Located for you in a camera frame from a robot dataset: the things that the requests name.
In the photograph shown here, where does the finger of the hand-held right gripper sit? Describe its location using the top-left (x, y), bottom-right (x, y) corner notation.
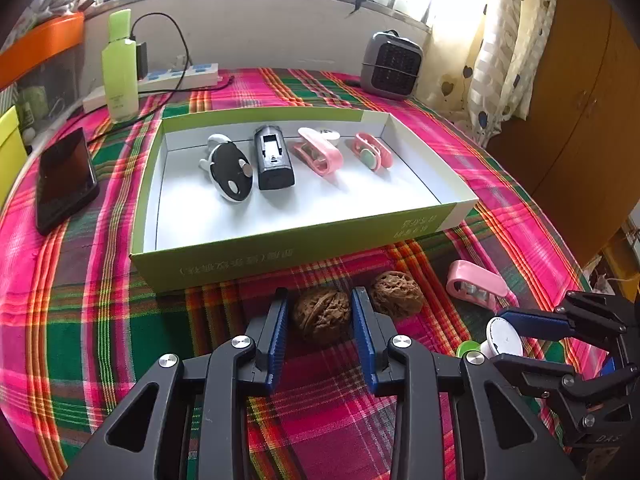
top-left (492, 354), bottom-right (626, 401)
top-left (500, 290), bottom-right (627, 341)

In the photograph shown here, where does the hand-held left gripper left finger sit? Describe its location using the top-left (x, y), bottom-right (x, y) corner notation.
top-left (62, 287), bottom-right (290, 480)

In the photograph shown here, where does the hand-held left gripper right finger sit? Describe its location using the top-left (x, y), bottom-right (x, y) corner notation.
top-left (350, 287), bottom-right (583, 480)

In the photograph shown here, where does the white round disc holder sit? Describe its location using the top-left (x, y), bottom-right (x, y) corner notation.
top-left (486, 316), bottom-right (525, 361)

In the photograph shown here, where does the smooth brown walnut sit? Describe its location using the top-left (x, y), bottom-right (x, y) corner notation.
top-left (292, 287), bottom-right (352, 346)

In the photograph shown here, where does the green and white cardboard box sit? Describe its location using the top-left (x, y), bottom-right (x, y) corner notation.
top-left (129, 106), bottom-right (480, 293)

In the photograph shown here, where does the black and white whale-shaped gadget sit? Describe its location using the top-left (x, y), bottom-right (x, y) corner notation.
top-left (207, 141), bottom-right (253, 204)

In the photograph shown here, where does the pink clip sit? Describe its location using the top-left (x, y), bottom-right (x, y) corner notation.
top-left (291, 127), bottom-right (344, 177)

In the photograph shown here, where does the wrinkled dark brown walnut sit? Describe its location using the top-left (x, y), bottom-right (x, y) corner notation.
top-left (370, 271), bottom-right (426, 318)

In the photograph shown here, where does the pink tape dispenser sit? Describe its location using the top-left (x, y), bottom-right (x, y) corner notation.
top-left (446, 260), bottom-right (511, 308)

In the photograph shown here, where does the plaid tablecloth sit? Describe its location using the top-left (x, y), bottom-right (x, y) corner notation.
top-left (0, 67), bottom-right (608, 480)

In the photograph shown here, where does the black rectangular device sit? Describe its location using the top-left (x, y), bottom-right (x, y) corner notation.
top-left (253, 124), bottom-right (296, 192)

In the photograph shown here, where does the pink and green oval gadget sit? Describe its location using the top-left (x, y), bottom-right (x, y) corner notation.
top-left (350, 132), bottom-right (393, 173)

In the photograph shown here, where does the brown wooden wardrobe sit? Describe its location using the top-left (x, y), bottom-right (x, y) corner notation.
top-left (487, 0), bottom-right (640, 271)

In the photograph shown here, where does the black smartphone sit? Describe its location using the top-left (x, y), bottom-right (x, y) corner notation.
top-left (35, 126), bottom-right (100, 236)

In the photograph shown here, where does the heart-patterned curtain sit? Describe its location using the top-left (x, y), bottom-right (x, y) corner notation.
top-left (425, 0), bottom-right (558, 146)

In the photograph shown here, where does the grey small heater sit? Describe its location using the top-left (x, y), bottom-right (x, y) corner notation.
top-left (361, 31), bottom-right (424, 98)

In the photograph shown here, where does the white power strip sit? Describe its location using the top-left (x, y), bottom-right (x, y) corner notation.
top-left (82, 62), bottom-right (221, 113)

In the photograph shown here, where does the light green bottle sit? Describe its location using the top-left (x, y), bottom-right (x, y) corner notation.
top-left (101, 9), bottom-right (140, 125)

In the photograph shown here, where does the black charger plug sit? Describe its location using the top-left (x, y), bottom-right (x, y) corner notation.
top-left (131, 39), bottom-right (150, 81)

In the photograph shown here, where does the yellow cardboard box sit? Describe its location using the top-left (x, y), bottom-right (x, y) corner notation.
top-left (0, 107), bottom-right (28, 211)

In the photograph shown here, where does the green round thing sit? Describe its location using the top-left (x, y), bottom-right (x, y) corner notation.
top-left (19, 87), bottom-right (51, 127)

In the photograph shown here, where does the clear storage bin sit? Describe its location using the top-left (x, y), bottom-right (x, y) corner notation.
top-left (0, 42), bottom-right (108, 128)

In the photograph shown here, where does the black charging cable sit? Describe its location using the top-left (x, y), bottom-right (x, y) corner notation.
top-left (85, 75), bottom-right (236, 146)

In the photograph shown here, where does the black power cable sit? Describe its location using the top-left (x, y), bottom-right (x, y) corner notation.
top-left (131, 12), bottom-right (191, 106)

